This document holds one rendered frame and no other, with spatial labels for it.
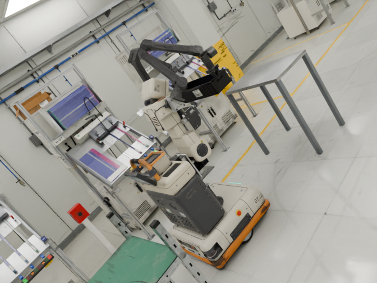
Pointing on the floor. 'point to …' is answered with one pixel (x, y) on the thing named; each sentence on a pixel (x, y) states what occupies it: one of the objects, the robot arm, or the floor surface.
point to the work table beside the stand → (286, 62)
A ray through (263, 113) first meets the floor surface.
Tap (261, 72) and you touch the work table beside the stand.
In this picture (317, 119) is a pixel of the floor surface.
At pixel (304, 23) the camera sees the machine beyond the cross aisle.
